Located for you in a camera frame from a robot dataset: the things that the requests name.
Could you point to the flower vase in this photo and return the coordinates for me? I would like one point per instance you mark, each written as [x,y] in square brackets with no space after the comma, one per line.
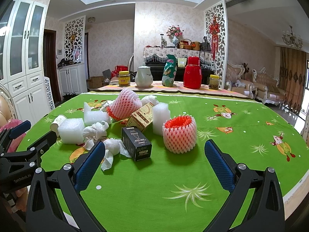
[174,32]

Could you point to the tall white foam block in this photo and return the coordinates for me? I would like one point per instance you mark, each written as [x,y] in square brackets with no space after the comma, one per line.
[161,114]

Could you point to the brown curtain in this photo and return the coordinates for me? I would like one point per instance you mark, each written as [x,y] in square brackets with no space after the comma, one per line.
[292,77]

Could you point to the crumpled white tissue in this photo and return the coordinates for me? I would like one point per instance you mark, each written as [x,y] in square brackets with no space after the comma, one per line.
[93,133]

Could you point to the green snack bag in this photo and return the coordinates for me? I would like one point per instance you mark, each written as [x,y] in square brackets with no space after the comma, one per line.
[169,71]

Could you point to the chandelier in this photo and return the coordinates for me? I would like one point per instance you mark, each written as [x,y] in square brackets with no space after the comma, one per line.
[291,39]

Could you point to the red thermos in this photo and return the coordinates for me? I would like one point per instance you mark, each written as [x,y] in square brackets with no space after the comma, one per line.
[193,74]

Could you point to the beige ornate sofa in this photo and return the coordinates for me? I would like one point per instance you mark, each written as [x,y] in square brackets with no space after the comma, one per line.
[262,86]

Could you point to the yellow lid honey jar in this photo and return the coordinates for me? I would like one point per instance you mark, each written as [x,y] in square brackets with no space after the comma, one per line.
[124,78]

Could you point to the white paper cup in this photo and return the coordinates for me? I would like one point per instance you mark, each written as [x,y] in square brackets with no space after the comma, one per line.
[56,123]

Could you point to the green cartoon tablecloth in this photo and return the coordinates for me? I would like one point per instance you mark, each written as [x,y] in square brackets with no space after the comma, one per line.
[180,192]

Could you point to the pink foam net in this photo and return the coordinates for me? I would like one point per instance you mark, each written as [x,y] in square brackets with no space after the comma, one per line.
[180,134]
[125,104]

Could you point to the black product box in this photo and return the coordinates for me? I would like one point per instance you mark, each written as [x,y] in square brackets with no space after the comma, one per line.
[138,146]

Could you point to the black handbag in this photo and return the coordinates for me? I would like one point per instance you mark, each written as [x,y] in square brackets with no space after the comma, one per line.
[205,45]

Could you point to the small yellow lid jar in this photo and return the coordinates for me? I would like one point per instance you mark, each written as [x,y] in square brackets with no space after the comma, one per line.
[214,82]

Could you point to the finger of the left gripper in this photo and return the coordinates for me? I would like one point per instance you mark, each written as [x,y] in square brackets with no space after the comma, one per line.
[9,134]
[38,147]

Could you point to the red chinese knot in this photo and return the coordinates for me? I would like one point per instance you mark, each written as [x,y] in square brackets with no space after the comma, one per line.
[214,31]

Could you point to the low white cabinet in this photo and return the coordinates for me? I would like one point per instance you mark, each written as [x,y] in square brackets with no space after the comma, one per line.
[72,79]

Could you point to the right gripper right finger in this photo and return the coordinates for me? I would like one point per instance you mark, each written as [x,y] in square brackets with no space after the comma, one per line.
[266,209]

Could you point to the ornate leather chair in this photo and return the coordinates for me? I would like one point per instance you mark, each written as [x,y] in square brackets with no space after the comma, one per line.
[7,109]

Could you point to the cardboard box on floor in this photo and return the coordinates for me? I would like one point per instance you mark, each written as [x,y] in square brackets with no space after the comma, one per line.
[95,82]

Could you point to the striped table runner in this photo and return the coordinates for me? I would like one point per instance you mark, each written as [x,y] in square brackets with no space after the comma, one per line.
[177,87]

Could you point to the white display cabinet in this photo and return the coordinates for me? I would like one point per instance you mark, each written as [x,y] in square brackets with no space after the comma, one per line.
[22,28]

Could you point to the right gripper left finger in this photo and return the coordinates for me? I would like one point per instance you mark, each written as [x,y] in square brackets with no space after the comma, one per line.
[55,202]

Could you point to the white ceramic teapot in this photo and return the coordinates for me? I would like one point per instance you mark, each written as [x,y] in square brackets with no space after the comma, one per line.
[143,78]

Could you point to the person left hand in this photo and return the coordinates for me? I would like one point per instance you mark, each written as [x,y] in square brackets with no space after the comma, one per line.
[21,199]

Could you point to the red gift bag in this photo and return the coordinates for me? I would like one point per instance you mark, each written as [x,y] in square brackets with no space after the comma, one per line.
[118,69]

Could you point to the pink foam net front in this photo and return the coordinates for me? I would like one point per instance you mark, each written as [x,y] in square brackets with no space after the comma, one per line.
[180,134]

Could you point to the white foam piece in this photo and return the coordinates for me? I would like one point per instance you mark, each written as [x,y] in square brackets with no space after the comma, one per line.
[92,117]

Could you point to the yellow cardboard box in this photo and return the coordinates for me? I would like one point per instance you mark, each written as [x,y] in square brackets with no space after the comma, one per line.
[141,118]

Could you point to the white plastic bag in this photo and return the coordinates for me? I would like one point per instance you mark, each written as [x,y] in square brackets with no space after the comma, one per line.
[112,148]

